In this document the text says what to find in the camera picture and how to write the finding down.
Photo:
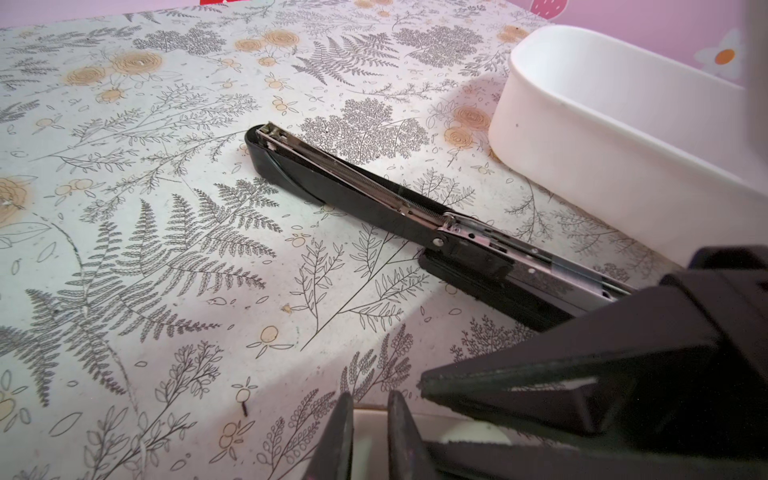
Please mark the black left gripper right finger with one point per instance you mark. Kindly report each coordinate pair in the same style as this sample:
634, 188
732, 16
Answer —
408, 457

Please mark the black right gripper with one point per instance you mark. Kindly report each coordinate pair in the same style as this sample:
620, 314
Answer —
625, 370

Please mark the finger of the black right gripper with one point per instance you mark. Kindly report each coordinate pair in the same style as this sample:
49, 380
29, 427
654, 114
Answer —
473, 460

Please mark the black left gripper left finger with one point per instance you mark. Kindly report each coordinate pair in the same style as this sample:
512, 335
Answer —
332, 458

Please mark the white plastic tray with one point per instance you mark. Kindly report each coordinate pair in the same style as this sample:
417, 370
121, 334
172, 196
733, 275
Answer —
647, 145

